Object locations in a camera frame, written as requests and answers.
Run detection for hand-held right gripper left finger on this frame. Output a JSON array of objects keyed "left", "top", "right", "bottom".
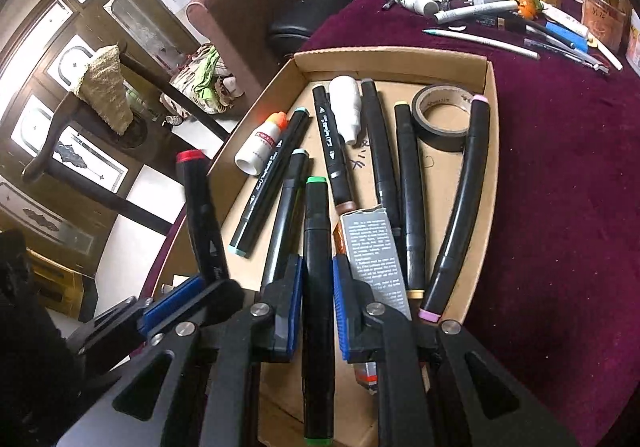
[{"left": 55, "top": 254, "right": 308, "bottom": 447}]

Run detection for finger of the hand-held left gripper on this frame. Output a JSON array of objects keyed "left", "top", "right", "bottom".
[
  {"left": 137, "top": 274, "right": 246, "bottom": 335},
  {"left": 65, "top": 294, "right": 156, "bottom": 363}
]

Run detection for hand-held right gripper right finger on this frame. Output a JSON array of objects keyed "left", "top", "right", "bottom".
[{"left": 332, "top": 254, "right": 583, "bottom": 447}]

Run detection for small printed carton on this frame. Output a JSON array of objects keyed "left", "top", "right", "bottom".
[{"left": 331, "top": 207, "right": 415, "bottom": 395}]

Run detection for green-capped black marker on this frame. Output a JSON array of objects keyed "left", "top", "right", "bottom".
[{"left": 301, "top": 176, "right": 335, "bottom": 446}]

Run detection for pale blue-capped black marker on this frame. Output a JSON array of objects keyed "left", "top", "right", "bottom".
[{"left": 260, "top": 148, "right": 311, "bottom": 290}]

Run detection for red-capped black marker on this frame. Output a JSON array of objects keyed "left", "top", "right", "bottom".
[{"left": 175, "top": 149, "right": 232, "bottom": 280}]

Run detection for yellow-capped black marker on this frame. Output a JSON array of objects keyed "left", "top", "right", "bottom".
[{"left": 393, "top": 102, "right": 427, "bottom": 300}]

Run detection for teal-capped black marker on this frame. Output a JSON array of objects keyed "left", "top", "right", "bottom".
[{"left": 229, "top": 108, "right": 312, "bottom": 259}]

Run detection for shallow cardboard tray box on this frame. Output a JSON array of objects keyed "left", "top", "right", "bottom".
[{"left": 150, "top": 46, "right": 501, "bottom": 447}]

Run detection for brown-capped black marker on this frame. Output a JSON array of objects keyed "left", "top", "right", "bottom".
[{"left": 311, "top": 85, "right": 359, "bottom": 214}]

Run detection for pink-capped black marker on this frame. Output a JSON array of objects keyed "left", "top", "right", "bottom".
[{"left": 417, "top": 95, "right": 492, "bottom": 324}]

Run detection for grey-capped black marker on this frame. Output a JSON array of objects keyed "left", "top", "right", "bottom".
[{"left": 360, "top": 78, "right": 408, "bottom": 278}]

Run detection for white bottle orange cap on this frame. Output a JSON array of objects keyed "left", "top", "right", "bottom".
[{"left": 234, "top": 111, "right": 289, "bottom": 176}]

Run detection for black tape roll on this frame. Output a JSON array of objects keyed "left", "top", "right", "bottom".
[{"left": 411, "top": 83, "right": 476, "bottom": 154}]

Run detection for plain white bottle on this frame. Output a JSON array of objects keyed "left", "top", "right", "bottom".
[{"left": 328, "top": 76, "right": 362, "bottom": 146}]

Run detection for yellow crate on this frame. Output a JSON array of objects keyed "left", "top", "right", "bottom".
[{"left": 22, "top": 247, "right": 86, "bottom": 320}]

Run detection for dark wooden chair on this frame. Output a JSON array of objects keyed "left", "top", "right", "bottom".
[{"left": 22, "top": 42, "right": 241, "bottom": 240}]

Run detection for beige rough cloth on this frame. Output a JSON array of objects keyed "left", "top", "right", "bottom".
[{"left": 70, "top": 44, "right": 135, "bottom": 136}]

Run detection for pile of printed cloths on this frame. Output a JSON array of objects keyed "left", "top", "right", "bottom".
[{"left": 160, "top": 44, "right": 241, "bottom": 116}]

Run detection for maroon tablecloth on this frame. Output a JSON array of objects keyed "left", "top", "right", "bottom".
[{"left": 145, "top": 0, "right": 640, "bottom": 447}]

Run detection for brown armchair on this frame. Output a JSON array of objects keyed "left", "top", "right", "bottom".
[{"left": 186, "top": 0, "right": 323, "bottom": 120}]

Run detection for wooden glass-panel cabinet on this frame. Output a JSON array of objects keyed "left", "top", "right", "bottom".
[{"left": 0, "top": 0, "right": 211, "bottom": 288}]

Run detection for silver pen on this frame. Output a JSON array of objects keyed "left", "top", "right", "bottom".
[{"left": 421, "top": 28, "right": 542, "bottom": 61}]

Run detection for white grey marker pen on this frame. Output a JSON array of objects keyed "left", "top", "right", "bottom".
[{"left": 434, "top": 0, "right": 519, "bottom": 25}]

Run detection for dark ballpoint pen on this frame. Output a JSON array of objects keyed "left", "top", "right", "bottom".
[{"left": 524, "top": 37, "right": 612, "bottom": 76}]

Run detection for orange toy figure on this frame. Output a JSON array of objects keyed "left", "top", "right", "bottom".
[{"left": 514, "top": 0, "right": 545, "bottom": 21}]

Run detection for white tube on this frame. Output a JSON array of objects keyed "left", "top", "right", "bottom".
[{"left": 542, "top": 6, "right": 625, "bottom": 72}]

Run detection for orange label jar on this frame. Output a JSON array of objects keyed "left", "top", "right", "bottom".
[{"left": 580, "top": 0, "right": 628, "bottom": 55}]

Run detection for white jar with label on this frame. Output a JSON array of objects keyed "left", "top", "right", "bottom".
[{"left": 625, "top": 9, "right": 640, "bottom": 70}]

